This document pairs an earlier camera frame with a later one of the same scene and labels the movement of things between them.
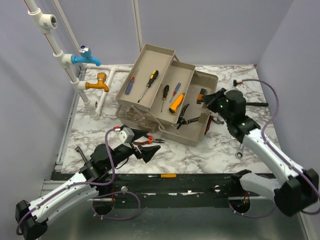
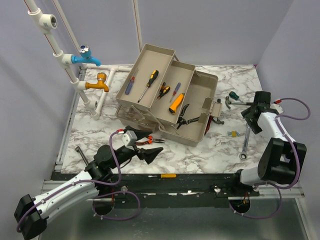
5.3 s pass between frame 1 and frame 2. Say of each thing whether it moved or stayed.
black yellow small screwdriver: moved
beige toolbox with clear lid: stayed
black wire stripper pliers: stayed
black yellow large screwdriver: stayed
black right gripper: moved
